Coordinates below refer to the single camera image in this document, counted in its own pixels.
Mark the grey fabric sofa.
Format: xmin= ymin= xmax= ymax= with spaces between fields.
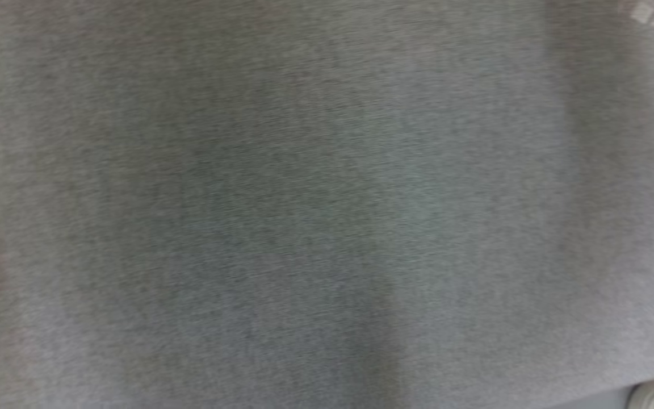
xmin=0 ymin=0 xmax=654 ymax=409

